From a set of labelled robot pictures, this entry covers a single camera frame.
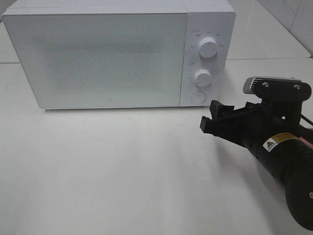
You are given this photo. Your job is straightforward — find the pink round plate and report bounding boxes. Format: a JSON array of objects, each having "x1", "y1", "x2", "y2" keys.
[{"x1": 299, "y1": 126, "x2": 313, "y2": 148}]

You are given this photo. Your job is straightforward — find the white round knob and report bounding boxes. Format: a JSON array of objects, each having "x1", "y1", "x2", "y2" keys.
[
  {"x1": 198, "y1": 36, "x2": 218, "y2": 58},
  {"x1": 194, "y1": 69, "x2": 212, "y2": 87}
]

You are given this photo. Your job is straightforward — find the round white door button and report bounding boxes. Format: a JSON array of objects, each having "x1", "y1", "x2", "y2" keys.
[{"x1": 191, "y1": 91, "x2": 206, "y2": 104}]

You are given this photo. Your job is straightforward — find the lower white round knob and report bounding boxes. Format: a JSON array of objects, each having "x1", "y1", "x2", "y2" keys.
[{"x1": 194, "y1": 69, "x2": 212, "y2": 87}]

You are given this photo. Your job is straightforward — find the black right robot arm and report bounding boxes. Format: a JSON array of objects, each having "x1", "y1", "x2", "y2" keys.
[{"x1": 200, "y1": 100, "x2": 313, "y2": 231}]

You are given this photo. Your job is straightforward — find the white microwave oven body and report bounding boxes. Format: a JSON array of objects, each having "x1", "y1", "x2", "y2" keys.
[{"x1": 1, "y1": 0, "x2": 236, "y2": 109}]

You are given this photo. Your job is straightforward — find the white microwave door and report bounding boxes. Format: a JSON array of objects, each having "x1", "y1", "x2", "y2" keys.
[{"x1": 3, "y1": 13, "x2": 186, "y2": 109}]

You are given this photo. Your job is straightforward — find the upper white round knob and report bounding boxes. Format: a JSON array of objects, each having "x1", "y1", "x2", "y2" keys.
[{"x1": 198, "y1": 36, "x2": 218, "y2": 58}]

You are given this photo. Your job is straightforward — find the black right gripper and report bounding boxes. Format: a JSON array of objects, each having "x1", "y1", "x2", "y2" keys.
[{"x1": 200, "y1": 100, "x2": 303, "y2": 169}]

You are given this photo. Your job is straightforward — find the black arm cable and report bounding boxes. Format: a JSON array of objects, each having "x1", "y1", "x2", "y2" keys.
[{"x1": 300, "y1": 113, "x2": 313, "y2": 126}]

